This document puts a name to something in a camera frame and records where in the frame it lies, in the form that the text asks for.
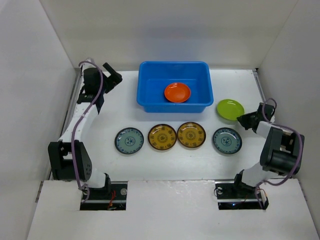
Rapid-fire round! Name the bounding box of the lime green plate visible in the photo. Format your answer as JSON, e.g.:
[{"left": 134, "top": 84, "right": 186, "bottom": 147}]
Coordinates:
[{"left": 216, "top": 99, "right": 245, "bottom": 122}]

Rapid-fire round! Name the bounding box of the blue floral plate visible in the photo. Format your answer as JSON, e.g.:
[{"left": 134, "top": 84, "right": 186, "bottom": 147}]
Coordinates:
[
  {"left": 212, "top": 127, "right": 243, "bottom": 155},
  {"left": 114, "top": 127, "right": 144, "bottom": 155}
]

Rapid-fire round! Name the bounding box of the yellow patterned plate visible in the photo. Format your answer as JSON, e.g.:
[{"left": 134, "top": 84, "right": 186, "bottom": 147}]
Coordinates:
[
  {"left": 147, "top": 123, "right": 177, "bottom": 151},
  {"left": 177, "top": 121, "right": 207, "bottom": 149}
]

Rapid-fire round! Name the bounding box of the orange plate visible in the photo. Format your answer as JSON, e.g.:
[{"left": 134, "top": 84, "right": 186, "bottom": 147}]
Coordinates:
[{"left": 164, "top": 82, "right": 191, "bottom": 103}]

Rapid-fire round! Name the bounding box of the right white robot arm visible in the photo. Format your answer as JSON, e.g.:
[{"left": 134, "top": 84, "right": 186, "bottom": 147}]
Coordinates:
[{"left": 231, "top": 102, "right": 305, "bottom": 198}]

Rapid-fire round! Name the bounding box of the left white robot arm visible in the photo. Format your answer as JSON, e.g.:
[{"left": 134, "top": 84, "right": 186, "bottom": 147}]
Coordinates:
[{"left": 48, "top": 58, "right": 123, "bottom": 198}]

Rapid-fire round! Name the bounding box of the blue plastic bin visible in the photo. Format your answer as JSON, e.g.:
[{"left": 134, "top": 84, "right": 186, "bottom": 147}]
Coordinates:
[{"left": 136, "top": 61, "right": 214, "bottom": 113}]

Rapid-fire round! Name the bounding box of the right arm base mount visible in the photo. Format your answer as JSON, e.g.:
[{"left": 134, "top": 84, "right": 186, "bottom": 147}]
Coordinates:
[{"left": 213, "top": 180, "right": 269, "bottom": 211}]

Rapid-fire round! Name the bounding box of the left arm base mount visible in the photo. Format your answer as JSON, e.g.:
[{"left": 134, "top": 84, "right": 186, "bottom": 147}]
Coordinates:
[{"left": 79, "top": 181, "right": 128, "bottom": 211}]

